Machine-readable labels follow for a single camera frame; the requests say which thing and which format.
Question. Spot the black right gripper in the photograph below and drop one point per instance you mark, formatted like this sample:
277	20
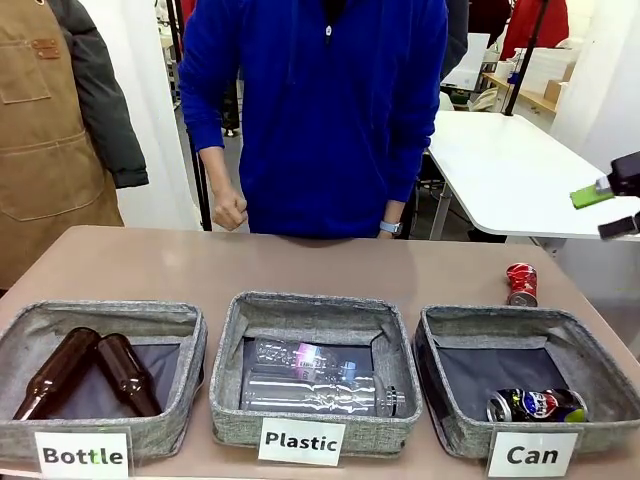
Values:
627	175

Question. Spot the crushed red can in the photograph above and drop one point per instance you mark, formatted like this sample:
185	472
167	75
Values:
522	282

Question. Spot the crushed dark Pepsi can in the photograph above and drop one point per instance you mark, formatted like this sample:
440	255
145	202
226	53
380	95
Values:
535	406

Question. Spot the clear bottle with pink label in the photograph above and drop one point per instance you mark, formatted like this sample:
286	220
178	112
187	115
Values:
300	357

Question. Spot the large clear plastic bottle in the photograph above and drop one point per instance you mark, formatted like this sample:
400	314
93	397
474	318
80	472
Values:
310	397

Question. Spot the brown glass bottle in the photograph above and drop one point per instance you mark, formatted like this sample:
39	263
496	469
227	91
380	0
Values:
57	372
130	375

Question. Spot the person's left forearm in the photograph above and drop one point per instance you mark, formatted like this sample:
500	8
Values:
395	211

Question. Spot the person's right forearm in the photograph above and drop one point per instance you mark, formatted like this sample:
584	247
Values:
215	170

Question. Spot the white Can sign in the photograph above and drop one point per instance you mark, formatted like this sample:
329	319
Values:
532	455

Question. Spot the grey basket labelled Plastic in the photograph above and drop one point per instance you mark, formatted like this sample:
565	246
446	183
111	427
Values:
395	360

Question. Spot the grey basket labelled Can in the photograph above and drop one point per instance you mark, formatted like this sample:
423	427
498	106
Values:
450	425

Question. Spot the grey basket labelled Bottle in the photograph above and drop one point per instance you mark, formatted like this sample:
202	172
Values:
180	415

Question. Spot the person's right hand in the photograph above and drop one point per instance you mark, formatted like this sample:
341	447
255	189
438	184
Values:
229	209

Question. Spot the white background table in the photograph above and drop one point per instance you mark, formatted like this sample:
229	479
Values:
500	165

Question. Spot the brown cardboard box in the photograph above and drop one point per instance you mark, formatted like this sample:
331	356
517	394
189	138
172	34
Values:
554	91

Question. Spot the wooden shelf board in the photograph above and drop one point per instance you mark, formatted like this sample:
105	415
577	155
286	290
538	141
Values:
530	102

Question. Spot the stack of white boxes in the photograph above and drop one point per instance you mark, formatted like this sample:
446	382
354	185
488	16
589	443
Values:
545	65

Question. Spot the black slanted pole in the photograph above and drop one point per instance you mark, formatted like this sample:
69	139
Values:
525	55

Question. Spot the red garment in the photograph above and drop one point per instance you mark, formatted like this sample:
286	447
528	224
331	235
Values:
540	25

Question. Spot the white box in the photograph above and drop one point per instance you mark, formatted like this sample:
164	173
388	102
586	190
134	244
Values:
470	60

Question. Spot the light blue wristwatch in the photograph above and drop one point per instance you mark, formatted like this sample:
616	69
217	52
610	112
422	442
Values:
391	227

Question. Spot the person in blue sweater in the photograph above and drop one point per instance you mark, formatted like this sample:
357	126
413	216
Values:
330	125

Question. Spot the white Plastic sign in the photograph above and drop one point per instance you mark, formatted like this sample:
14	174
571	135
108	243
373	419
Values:
301	442

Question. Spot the black tripod stand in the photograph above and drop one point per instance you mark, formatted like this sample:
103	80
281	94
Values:
202	200

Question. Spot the person in brown apron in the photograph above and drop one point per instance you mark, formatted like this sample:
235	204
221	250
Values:
45	100

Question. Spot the white Bottle sign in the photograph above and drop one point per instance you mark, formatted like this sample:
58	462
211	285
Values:
82	456

